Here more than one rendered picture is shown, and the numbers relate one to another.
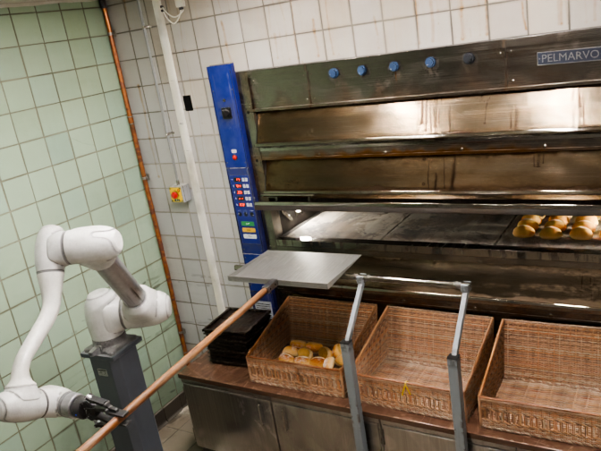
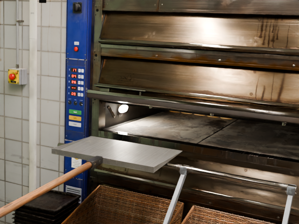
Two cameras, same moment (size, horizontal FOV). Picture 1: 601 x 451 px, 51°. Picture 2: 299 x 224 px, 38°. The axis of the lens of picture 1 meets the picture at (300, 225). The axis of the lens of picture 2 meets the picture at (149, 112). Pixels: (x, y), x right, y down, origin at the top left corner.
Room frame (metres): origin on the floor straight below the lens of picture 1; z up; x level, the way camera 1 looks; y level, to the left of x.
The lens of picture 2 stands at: (0.77, 0.23, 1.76)
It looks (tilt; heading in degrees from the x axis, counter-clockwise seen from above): 10 degrees down; 352
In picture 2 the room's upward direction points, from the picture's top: 3 degrees clockwise
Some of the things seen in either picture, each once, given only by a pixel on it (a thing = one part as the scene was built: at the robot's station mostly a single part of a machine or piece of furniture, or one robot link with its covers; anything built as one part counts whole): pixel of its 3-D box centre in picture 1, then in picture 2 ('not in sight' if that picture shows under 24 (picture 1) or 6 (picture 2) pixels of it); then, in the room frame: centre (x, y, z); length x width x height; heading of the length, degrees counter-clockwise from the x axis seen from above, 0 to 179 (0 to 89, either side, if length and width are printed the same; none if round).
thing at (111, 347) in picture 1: (106, 341); not in sight; (2.73, 0.98, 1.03); 0.22 x 0.18 x 0.06; 151
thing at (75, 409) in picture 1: (88, 409); not in sight; (1.97, 0.84, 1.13); 0.09 x 0.07 x 0.08; 57
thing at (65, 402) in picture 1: (73, 405); not in sight; (2.01, 0.90, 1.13); 0.09 x 0.06 x 0.09; 147
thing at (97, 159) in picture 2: (269, 285); (94, 162); (2.70, 0.18, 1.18); 0.09 x 0.04 x 0.03; 147
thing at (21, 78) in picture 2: (180, 192); (17, 76); (3.67, 0.67, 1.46); 0.10 x 0.07 x 0.10; 56
